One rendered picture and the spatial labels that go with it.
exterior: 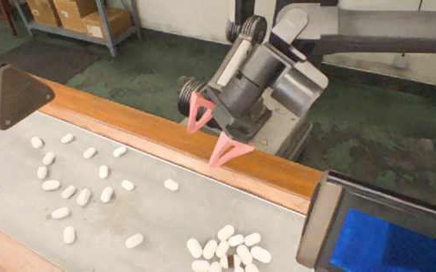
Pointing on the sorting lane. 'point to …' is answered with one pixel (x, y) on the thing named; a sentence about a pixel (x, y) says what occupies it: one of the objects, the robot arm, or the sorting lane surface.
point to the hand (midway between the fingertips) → (202, 145)
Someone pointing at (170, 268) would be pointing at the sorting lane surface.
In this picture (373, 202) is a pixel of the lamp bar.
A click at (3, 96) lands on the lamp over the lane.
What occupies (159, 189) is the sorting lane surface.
